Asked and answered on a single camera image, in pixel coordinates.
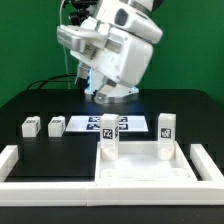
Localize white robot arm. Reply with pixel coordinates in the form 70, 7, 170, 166
74, 0, 164, 103

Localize white marker plate with tags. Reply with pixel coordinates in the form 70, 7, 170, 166
66, 116, 148, 132

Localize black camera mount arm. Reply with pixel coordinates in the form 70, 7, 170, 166
65, 0, 98, 26

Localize white U-shaped fence wall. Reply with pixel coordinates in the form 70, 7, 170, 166
0, 144, 224, 206

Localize white cable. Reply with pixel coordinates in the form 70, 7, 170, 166
59, 0, 72, 90

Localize white square tabletop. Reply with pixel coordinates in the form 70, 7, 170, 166
95, 141, 197, 182

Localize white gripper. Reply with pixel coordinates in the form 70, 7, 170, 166
75, 4, 163, 103

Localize black cables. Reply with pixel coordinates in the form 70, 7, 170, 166
26, 73, 79, 91

